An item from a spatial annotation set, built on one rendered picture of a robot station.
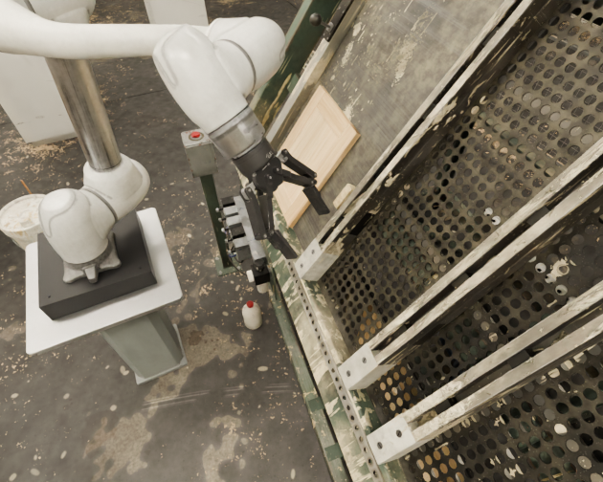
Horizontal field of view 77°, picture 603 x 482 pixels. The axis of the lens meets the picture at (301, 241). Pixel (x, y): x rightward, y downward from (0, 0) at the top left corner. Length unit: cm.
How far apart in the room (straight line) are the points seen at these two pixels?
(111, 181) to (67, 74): 35
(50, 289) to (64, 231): 24
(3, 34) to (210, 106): 46
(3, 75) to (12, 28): 266
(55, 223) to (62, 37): 61
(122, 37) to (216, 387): 160
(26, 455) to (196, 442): 75
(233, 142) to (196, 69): 12
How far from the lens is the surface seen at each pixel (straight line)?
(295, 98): 150
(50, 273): 156
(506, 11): 99
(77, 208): 134
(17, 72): 360
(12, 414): 239
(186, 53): 66
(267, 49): 77
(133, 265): 145
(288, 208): 137
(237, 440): 196
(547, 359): 76
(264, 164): 68
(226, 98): 66
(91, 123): 129
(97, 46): 88
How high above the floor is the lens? 189
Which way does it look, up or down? 50 degrees down
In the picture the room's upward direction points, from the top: straight up
